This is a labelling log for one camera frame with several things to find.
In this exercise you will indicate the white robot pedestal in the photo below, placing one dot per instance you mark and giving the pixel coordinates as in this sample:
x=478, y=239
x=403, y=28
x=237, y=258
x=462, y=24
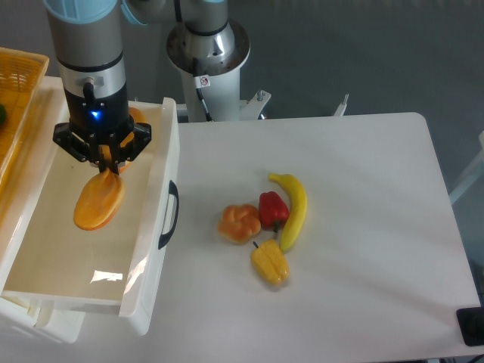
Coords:
x=210, y=74

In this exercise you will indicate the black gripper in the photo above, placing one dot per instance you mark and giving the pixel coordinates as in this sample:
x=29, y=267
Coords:
x=101, y=131

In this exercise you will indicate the black device at table edge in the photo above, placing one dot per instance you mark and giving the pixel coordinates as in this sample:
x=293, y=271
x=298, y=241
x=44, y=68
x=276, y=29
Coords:
x=470, y=322

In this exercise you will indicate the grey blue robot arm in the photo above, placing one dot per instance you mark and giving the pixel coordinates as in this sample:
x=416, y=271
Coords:
x=88, y=42

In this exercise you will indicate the white frame at right edge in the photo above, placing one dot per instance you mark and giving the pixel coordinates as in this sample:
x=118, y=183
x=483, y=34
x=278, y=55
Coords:
x=469, y=176

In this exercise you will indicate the yellow bell pepper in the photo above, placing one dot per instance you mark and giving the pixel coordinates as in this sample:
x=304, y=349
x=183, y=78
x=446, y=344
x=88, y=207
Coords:
x=269, y=262

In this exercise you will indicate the yellow plastic basket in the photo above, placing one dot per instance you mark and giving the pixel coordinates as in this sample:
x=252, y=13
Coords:
x=21, y=74

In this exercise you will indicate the yellow banana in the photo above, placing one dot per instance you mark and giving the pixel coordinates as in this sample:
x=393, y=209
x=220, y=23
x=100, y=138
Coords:
x=298, y=208

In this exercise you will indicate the white table leg bracket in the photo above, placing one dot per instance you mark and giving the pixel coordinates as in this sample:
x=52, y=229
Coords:
x=341, y=108

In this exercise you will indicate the red bell pepper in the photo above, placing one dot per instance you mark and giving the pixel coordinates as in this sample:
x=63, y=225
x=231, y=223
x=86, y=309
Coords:
x=273, y=211

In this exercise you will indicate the white drawer cabinet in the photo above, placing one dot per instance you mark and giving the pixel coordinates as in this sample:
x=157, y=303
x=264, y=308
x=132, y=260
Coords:
x=29, y=317

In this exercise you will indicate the round knotted bread roll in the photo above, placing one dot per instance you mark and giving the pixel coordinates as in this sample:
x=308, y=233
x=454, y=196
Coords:
x=239, y=223

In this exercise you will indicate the open upper white drawer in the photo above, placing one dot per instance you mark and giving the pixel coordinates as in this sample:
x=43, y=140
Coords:
x=115, y=270

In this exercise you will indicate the black drawer handle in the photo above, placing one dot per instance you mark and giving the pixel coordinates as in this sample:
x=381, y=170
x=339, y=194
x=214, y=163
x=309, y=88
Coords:
x=171, y=216

